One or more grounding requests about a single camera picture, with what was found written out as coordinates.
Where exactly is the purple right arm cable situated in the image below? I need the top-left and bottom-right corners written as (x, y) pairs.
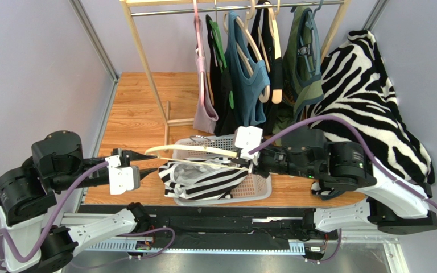
top-left (248, 114), bottom-right (437, 264)

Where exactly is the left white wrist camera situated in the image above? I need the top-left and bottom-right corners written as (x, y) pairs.
top-left (105, 155), bottom-right (141, 195)

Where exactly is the pink plastic hanger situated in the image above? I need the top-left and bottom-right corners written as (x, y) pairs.
top-left (193, 0), bottom-right (205, 106)

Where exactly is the cream hanger under blue top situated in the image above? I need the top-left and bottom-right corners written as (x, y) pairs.
top-left (224, 2), bottom-right (270, 109)

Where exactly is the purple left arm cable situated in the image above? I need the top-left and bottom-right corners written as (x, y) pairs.
top-left (0, 160), bottom-right (176, 271)

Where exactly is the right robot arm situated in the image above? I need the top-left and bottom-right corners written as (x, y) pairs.
top-left (233, 126), bottom-right (437, 235)

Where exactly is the olive green tank top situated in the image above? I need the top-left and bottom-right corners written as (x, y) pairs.
top-left (283, 6), bottom-right (324, 121)

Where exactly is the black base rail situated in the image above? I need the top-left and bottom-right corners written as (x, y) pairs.
top-left (80, 204), bottom-right (340, 253)

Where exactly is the lilac tank top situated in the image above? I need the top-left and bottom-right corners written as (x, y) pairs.
top-left (193, 17), bottom-right (218, 133)

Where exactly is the light wooden hanger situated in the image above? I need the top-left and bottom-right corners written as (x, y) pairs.
top-left (255, 1), bottom-right (283, 104)

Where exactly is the green plastic hanger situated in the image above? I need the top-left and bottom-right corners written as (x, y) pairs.
top-left (205, 15), bottom-right (230, 94)

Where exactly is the zebra print blanket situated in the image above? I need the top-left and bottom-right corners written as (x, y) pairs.
top-left (305, 30), bottom-right (436, 185)

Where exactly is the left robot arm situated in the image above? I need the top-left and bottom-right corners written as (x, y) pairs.
top-left (0, 130), bottom-right (152, 272)

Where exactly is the cream plastic hanger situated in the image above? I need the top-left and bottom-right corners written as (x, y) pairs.
top-left (145, 135), bottom-right (240, 162)

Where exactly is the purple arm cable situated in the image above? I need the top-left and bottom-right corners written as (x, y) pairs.
top-left (248, 114), bottom-right (437, 264)
top-left (0, 160), bottom-right (176, 271)

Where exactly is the blue tank top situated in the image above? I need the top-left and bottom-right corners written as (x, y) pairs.
top-left (224, 11), bottom-right (270, 126)

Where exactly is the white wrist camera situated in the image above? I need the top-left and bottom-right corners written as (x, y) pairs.
top-left (233, 126), bottom-right (263, 161)
top-left (105, 155), bottom-right (141, 195)

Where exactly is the wooden clothes rack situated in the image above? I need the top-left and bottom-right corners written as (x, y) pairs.
top-left (120, 1), bottom-right (351, 145)

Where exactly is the black white striped tank top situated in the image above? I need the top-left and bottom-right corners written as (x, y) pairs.
top-left (158, 157), bottom-right (249, 201)

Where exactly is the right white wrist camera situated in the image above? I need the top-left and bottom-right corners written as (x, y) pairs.
top-left (233, 126), bottom-right (263, 161)

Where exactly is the white plastic basket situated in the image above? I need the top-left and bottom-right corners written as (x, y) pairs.
top-left (175, 135), bottom-right (272, 206)

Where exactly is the teal plastic hanger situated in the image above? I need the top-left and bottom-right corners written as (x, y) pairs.
top-left (287, 1), bottom-right (323, 80)

